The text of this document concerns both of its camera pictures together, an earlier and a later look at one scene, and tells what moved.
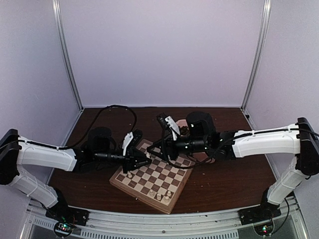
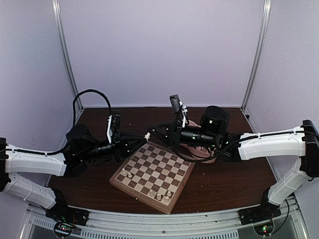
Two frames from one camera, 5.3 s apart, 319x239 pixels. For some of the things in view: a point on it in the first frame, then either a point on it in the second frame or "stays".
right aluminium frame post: x=261 y=40 stays
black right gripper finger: x=161 y=157 -> x=164 y=139
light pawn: x=151 y=193 stays
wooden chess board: x=156 y=182 stays
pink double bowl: x=201 y=157 stays
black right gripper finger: x=157 y=148 -> x=167 y=128
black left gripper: x=132 y=155 -> x=122 y=147
